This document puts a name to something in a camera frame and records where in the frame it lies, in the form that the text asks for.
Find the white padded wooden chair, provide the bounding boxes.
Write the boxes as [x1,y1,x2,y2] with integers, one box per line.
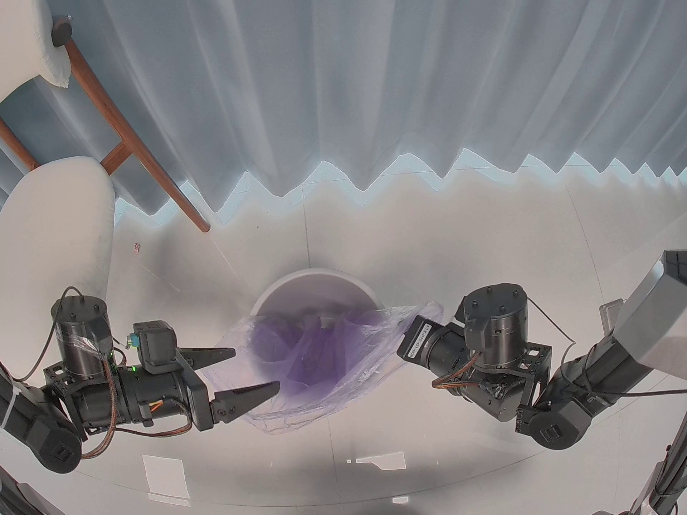
[0,0,211,374]

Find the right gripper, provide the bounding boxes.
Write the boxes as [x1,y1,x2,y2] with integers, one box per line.
[397,314,476,383]

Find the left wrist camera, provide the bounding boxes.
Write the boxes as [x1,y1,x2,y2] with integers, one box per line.
[127,320,179,370]

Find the purple plastic bag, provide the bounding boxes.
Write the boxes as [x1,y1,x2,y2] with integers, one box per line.
[201,301,445,437]

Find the white curtain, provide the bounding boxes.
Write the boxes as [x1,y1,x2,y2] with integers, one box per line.
[0,0,687,216]

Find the white trash bin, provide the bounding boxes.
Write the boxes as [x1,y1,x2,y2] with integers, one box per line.
[250,269,384,390]

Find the black cable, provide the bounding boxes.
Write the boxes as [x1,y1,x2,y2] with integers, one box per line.
[526,295,687,397]

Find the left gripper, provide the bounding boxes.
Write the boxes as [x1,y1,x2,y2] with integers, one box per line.
[114,345,282,432]

